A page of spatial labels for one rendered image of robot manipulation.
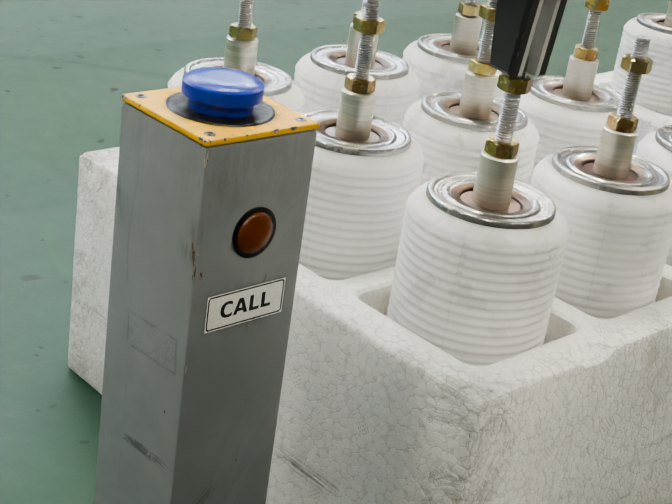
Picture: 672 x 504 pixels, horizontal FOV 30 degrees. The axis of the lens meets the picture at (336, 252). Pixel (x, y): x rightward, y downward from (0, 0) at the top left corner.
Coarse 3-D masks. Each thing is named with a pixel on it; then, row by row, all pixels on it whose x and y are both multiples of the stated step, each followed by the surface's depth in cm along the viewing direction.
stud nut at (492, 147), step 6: (492, 138) 71; (486, 144) 71; (492, 144) 71; (498, 144) 70; (504, 144) 70; (510, 144) 70; (516, 144) 71; (486, 150) 71; (492, 150) 71; (498, 150) 70; (504, 150) 70; (510, 150) 70; (516, 150) 71; (498, 156) 71; (504, 156) 71; (510, 156) 71
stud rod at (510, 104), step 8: (528, 56) 69; (504, 96) 70; (512, 96) 70; (520, 96) 70; (504, 104) 70; (512, 104) 70; (504, 112) 70; (512, 112) 70; (504, 120) 70; (512, 120) 70; (504, 128) 70; (512, 128) 70; (496, 136) 71; (504, 136) 70; (512, 136) 71
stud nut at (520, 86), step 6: (498, 78) 69; (504, 78) 69; (510, 78) 69; (516, 78) 69; (528, 78) 69; (498, 84) 70; (504, 84) 69; (510, 84) 69; (516, 84) 69; (522, 84) 69; (528, 84) 69; (504, 90) 69; (510, 90) 69; (516, 90) 69; (522, 90) 69; (528, 90) 69
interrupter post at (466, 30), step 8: (456, 16) 102; (464, 16) 101; (456, 24) 102; (464, 24) 101; (472, 24) 101; (480, 24) 102; (456, 32) 102; (464, 32) 101; (472, 32) 101; (456, 40) 102; (464, 40) 102; (472, 40) 102; (456, 48) 102; (464, 48) 102; (472, 48) 102
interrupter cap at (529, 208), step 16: (448, 176) 75; (464, 176) 75; (432, 192) 72; (448, 192) 72; (464, 192) 73; (512, 192) 74; (528, 192) 74; (448, 208) 70; (464, 208) 70; (480, 208) 72; (512, 208) 72; (528, 208) 72; (544, 208) 72; (480, 224) 69; (496, 224) 69; (512, 224) 69; (528, 224) 70; (544, 224) 70
